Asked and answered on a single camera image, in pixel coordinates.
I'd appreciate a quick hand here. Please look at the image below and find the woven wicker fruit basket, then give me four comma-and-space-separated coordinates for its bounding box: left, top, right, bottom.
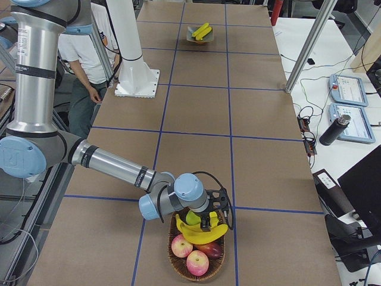
168, 209, 228, 282

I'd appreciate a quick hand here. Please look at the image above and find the far blue teach pendant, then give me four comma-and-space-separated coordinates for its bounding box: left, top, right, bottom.
329, 74, 368, 107

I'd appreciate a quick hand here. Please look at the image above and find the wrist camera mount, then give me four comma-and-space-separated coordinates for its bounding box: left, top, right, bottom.
206, 188, 231, 216

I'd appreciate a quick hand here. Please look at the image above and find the yellow star fruit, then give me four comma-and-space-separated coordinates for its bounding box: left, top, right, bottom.
209, 212, 219, 228

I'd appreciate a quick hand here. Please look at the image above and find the near blue teach pendant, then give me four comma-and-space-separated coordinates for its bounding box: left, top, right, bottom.
329, 103, 376, 144

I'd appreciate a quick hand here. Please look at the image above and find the dark red apple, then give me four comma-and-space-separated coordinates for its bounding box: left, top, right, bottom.
194, 241, 222, 259

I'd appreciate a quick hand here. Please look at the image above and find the red cylinder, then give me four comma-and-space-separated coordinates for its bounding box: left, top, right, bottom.
270, 0, 283, 26

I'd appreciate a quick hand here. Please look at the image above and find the pink apple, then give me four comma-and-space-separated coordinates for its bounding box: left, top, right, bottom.
186, 250, 210, 276
171, 234, 193, 258

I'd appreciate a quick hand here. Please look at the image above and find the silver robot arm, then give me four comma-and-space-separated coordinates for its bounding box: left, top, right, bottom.
1, 1, 213, 231

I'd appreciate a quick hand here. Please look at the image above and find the black monitor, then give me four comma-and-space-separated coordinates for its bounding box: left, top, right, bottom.
338, 147, 380, 233

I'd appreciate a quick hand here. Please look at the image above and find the blue teach pendant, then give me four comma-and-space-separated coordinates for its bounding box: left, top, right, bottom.
329, 103, 376, 144
329, 74, 368, 107

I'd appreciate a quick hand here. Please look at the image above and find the yellow banana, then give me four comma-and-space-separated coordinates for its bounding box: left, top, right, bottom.
195, 26, 213, 41
175, 214, 207, 233
192, 22, 210, 38
180, 223, 228, 245

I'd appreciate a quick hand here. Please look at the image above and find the black water bottle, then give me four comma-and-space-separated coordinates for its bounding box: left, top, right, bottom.
319, 114, 351, 146

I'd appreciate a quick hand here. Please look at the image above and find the pink apple front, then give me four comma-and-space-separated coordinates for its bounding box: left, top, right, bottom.
186, 250, 210, 276

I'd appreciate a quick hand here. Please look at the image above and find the person in white shirt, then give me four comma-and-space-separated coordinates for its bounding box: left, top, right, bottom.
58, 1, 119, 139

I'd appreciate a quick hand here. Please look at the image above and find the pink apple left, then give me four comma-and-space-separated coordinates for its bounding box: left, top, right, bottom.
171, 234, 193, 258

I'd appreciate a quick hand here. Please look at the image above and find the green pear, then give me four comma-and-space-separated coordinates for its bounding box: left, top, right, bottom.
186, 210, 201, 226

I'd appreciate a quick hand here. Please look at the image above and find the aluminium frame post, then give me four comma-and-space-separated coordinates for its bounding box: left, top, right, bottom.
285, 0, 337, 94

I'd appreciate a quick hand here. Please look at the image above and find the grey square plate orange rim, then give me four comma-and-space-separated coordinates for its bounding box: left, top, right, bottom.
186, 26, 214, 44

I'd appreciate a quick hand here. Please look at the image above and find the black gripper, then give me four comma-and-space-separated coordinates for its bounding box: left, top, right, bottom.
196, 210, 213, 232

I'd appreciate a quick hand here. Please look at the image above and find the white camera mast base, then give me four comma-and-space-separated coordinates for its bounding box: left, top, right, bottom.
107, 0, 160, 98

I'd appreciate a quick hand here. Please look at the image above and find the small black box device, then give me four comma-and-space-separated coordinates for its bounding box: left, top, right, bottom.
307, 58, 315, 65

